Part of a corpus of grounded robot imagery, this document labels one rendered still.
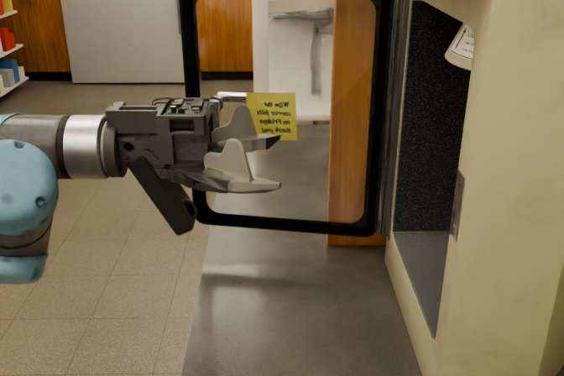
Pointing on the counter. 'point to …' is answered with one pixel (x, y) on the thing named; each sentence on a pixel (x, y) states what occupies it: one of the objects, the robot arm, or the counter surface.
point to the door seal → (375, 89)
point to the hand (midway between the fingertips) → (282, 164)
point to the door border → (371, 87)
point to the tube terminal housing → (501, 180)
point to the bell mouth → (462, 49)
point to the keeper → (457, 205)
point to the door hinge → (394, 103)
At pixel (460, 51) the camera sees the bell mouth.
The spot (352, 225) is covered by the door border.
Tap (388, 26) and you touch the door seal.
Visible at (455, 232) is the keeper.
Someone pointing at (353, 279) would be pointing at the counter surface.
